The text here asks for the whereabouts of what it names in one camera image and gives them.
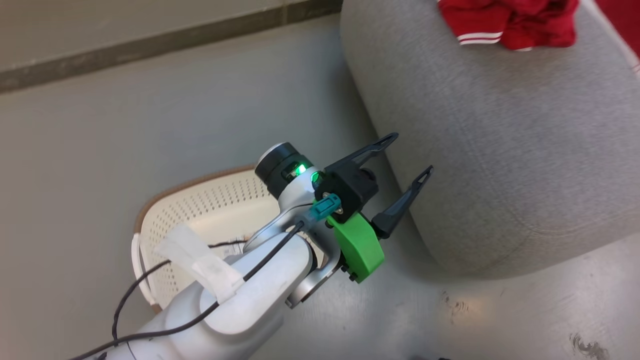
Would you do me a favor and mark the bright green left gripper body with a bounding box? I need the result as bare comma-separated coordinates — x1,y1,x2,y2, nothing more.
327,212,386,284

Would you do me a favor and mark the teal cable connector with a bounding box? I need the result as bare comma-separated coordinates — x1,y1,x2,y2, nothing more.
308,194,342,222

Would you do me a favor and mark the red cloth with pale edge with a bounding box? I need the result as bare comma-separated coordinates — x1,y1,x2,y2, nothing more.
594,0,640,76

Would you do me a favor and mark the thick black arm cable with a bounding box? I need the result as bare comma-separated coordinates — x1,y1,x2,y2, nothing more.
67,221,306,360

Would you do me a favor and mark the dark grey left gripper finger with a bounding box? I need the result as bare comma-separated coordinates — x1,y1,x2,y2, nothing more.
324,132,400,175
371,165,435,240

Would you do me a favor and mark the dark grey baseboard strip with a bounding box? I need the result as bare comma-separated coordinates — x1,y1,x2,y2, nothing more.
0,0,343,94

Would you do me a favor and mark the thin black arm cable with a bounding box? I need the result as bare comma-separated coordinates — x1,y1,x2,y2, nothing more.
111,239,249,348

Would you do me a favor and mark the grey fabric sofa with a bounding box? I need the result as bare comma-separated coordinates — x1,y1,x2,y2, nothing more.
340,0,640,280

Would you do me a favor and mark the white tape strap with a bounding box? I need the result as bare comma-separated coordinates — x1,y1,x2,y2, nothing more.
154,223,246,304

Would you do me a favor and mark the red garment with white stripes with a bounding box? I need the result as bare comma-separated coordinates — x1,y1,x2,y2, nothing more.
438,0,581,52

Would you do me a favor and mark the white perforated laundry basket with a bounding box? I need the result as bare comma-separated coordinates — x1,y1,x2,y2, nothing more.
131,165,326,313

